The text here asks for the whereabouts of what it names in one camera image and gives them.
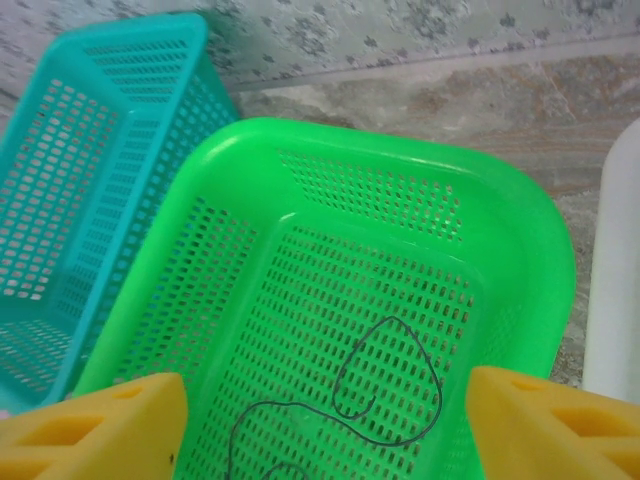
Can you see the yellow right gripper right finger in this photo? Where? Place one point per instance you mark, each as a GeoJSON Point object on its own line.
{"type": "Point", "coordinates": [550, 435]}

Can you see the green perforated plastic basket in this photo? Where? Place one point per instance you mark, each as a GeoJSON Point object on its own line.
{"type": "Point", "coordinates": [325, 260]}

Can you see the teal perforated plastic basket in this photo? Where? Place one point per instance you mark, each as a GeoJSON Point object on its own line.
{"type": "Point", "coordinates": [75, 200]}

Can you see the white perforated plastic basket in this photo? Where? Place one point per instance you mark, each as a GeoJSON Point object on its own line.
{"type": "Point", "coordinates": [615, 275]}

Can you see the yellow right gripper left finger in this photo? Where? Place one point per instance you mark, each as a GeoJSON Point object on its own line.
{"type": "Point", "coordinates": [90, 440]}

